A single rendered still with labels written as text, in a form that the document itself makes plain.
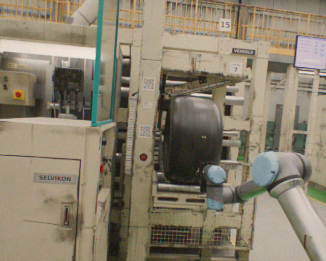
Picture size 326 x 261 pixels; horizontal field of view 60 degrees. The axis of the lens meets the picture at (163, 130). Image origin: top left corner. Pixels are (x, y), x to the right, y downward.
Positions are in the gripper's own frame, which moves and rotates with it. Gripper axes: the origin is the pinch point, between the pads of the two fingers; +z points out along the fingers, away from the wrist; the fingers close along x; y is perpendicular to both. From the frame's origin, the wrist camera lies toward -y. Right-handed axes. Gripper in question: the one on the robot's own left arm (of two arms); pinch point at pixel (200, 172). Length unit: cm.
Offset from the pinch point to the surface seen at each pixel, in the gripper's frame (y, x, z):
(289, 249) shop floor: -86, -132, 136
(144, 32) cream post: 81, 37, 8
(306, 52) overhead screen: 195, -242, 300
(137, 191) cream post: -15.6, 34.5, 19.8
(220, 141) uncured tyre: 18.6, -9.5, -2.7
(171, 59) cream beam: 74, 18, 35
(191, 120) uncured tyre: 28.9, 7.4, -3.1
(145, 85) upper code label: 50, 34, 12
